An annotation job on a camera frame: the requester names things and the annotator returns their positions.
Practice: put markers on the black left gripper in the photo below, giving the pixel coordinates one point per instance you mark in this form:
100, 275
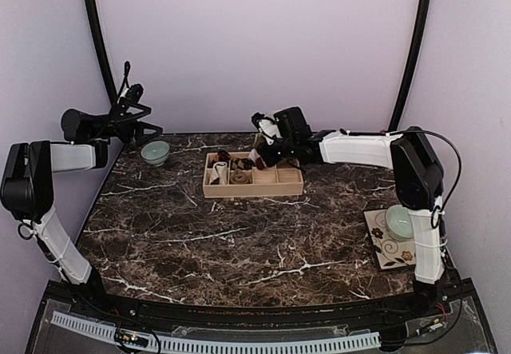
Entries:
120, 121

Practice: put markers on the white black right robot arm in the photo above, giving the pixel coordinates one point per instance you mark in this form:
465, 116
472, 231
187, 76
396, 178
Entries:
418, 172

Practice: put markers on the white slotted cable duct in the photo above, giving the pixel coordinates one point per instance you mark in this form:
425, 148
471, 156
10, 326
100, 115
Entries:
208, 340

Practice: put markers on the black right frame post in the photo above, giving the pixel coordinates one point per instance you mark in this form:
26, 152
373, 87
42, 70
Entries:
411, 63

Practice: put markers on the floral pattern coaster tile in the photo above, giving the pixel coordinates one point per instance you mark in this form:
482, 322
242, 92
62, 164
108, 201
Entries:
389, 253

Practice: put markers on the black frame post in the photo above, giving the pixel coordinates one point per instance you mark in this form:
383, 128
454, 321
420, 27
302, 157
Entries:
102, 57
411, 63

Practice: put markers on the pink patterned long sock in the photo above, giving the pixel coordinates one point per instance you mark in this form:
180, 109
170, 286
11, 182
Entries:
253, 155

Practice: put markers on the pale green candle dish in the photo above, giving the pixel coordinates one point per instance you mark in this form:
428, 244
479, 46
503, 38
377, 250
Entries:
398, 223

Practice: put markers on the light blue ceramic bowl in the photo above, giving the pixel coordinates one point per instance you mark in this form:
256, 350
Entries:
156, 153

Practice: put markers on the dark argyle rolled sock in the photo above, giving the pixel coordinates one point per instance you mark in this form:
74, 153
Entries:
244, 163

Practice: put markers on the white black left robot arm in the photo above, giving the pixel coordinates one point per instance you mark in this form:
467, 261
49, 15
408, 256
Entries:
27, 182

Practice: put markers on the black left frame post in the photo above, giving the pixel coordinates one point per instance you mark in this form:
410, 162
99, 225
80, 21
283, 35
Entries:
102, 57

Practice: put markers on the beige striped cuff sock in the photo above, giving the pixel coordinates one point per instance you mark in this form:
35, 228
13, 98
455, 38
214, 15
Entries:
259, 163

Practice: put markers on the black front table rail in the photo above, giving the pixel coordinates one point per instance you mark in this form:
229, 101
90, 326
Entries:
148, 309

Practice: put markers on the wooden compartment organizer box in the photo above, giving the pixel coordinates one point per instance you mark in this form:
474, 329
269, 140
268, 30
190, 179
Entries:
283, 179

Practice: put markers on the white ribbed rolled sock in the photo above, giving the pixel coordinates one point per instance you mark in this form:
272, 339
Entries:
219, 173

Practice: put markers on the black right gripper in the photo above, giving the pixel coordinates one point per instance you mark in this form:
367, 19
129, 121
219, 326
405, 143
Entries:
270, 159

